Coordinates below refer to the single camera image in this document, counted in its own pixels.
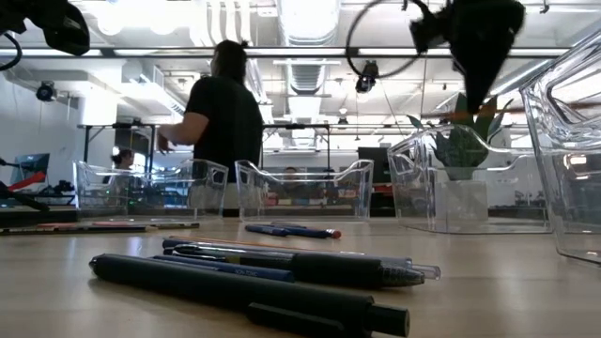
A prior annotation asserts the matte black click pen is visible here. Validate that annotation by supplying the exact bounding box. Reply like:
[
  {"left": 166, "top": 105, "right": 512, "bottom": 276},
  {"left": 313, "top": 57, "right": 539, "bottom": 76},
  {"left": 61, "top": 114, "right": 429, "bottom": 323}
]
[{"left": 88, "top": 253, "right": 411, "bottom": 338}]

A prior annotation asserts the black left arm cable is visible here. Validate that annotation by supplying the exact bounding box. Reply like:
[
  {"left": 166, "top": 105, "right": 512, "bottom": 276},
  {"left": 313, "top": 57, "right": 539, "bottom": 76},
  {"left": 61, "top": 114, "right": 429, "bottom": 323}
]
[{"left": 0, "top": 31, "right": 23, "bottom": 72}]

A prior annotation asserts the black horizontal frame bar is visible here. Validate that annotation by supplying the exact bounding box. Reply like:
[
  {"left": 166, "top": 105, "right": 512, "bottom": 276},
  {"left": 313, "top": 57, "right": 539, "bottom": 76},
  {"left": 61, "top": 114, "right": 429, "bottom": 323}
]
[{"left": 0, "top": 45, "right": 572, "bottom": 61}]

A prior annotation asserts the black mounted camera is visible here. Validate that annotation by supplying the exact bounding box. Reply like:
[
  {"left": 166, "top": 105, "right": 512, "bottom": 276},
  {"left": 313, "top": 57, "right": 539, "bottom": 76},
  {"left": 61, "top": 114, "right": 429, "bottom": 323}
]
[{"left": 355, "top": 60, "right": 379, "bottom": 94}]

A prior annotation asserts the black background table frame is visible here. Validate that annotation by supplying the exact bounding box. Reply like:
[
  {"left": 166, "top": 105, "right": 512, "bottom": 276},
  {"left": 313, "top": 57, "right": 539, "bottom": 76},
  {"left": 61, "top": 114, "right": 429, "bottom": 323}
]
[
  {"left": 76, "top": 121, "right": 157, "bottom": 176},
  {"left": 259, "top": 122, "right": 332, "bottom": 173}
]

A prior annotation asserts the black screen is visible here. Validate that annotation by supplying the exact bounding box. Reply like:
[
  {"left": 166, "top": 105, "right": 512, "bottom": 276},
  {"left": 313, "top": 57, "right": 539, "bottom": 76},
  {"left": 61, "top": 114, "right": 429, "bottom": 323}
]
[{"left": 357, "top": 146, "right": 393, "bottom": 185}]

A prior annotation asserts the dark blue pencil silver print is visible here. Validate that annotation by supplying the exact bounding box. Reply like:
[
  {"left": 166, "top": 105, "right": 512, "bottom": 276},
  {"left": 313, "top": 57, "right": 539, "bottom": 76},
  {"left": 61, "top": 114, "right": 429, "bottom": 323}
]
[{"left": 148, "top": 222, "right": 202, "bottom": 231}]

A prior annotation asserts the clear barrel pen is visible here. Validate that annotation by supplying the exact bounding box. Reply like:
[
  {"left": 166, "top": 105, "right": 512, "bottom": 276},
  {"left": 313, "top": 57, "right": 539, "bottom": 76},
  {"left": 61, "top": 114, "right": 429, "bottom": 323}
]
[{"left": 162, "top": 238, "right": 442, "bottom": 282}]

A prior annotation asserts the green plant in white pot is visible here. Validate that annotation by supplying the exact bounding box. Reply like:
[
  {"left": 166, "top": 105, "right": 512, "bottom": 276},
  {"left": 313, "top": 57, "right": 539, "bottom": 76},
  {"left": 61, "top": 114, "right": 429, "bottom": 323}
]
[{"left": 406, "top": 92, "right": 516, "bottom": 223}]

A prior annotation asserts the person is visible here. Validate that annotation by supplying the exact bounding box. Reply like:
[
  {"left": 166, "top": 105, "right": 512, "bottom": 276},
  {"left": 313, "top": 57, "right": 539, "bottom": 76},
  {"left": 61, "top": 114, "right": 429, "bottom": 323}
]
[
  {"left": 157, "top": 39, "right": 265, "bottom": 185},
  {"left": 281, "top": 165, "right": 302, "bottom": 189},
  {"left": 111, "top": 148, "right": 136, "bottom": 171}
]

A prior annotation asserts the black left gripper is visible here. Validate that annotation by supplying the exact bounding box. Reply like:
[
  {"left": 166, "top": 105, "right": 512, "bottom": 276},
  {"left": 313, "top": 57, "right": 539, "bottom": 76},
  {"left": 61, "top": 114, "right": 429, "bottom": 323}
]
[{"left": 23, "top": 0, "right": 91, "bottom": 56}]

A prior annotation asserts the red slanted bar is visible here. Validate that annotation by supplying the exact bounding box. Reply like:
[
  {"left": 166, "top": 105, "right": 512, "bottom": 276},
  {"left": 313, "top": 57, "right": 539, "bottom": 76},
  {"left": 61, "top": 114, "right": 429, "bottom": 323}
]
[{"left": 6, "top": 170, "right": 48, "bottom": 192}]

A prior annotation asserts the blue ballpoint pen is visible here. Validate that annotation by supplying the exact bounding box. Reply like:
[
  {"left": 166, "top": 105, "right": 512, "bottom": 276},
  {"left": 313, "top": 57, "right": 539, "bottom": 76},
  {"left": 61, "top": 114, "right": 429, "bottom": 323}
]
[
  {"left": 270, "top": 222, "right": 331, "bottom": 239},
  {"left": 244, "top": 223, "right": 293, "bottom": 238}
]

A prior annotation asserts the blue pen with lettering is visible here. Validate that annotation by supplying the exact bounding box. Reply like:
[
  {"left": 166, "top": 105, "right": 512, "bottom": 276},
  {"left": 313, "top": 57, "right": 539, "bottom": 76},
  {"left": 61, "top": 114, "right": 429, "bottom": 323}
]
[{"left": 148, "top": 253, "right": 297, "bottom": 284}]

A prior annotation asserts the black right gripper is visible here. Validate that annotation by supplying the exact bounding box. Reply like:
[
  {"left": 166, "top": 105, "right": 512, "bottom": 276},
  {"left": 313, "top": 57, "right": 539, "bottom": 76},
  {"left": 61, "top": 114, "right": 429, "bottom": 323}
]
[{"left": 408, "top": 0, "right": 526, "bottom": 115}]

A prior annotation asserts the blue computer monitor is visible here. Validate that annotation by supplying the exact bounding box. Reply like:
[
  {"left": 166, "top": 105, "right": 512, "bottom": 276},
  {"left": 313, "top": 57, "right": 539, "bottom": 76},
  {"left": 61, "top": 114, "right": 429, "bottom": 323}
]
[{"left": 10, "top": 152, "right": 51, "bottom": 186}]

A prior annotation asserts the grey pencil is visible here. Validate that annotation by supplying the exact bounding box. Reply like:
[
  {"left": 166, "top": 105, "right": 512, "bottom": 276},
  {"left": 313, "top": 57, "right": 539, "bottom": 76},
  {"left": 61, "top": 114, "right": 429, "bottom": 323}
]
[{"left": 0, "top": 225, "right": 147, "bottom": 236}]

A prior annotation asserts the clear plastic bin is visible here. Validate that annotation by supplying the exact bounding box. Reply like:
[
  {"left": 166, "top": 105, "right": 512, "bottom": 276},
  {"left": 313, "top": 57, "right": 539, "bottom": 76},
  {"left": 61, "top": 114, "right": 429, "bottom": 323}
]
[
  {"left": 235, "top": 158, "right": 376, "bottom": 223},
  {"left": 73, "top": 158, "right": 230, "bottom": 223},
  {"left": 387, "top": 123, "right": 551, "bottom": 235},
  {"left": 519, "top": 27, "right": 601, "bottom": 265}
]

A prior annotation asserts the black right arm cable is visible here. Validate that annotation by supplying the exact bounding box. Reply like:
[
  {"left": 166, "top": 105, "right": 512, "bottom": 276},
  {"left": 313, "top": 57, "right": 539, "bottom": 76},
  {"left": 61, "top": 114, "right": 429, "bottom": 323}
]
[{"left": 345, "top": 0, "right": 426, "bottom": 80}]

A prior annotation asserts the black track spotlight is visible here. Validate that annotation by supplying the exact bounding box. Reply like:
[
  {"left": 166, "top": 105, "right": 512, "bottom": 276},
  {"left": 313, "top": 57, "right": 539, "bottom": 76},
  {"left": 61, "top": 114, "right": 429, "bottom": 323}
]
[{"left": 36, "top": 80, "right": 58, "bottom": 103}]

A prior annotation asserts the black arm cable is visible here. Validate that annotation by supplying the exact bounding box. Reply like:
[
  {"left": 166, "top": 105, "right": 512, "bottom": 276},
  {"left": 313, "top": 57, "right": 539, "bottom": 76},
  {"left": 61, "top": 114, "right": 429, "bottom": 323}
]
[
  {"left": 345, "top": 0, "right": 426, "bottom": 80},
  {"left": 0, "top": 31, "right": 23, "bottom": 72}
]

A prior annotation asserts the black gel pen rubber grip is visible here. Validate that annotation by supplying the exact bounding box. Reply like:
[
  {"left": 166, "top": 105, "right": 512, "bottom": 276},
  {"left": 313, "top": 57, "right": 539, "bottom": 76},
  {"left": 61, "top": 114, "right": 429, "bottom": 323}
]
[{"left": 169, "top": 243, "right": 427, "bottom": 289}]

